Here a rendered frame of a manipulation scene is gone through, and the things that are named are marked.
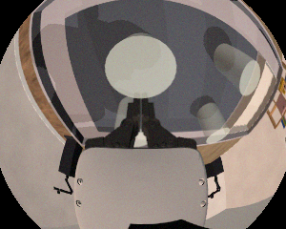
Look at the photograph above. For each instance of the clear glass jar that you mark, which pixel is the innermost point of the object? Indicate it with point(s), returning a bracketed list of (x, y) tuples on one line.
[(212, 122), (140, 66), (241, 69), (140, 140)]

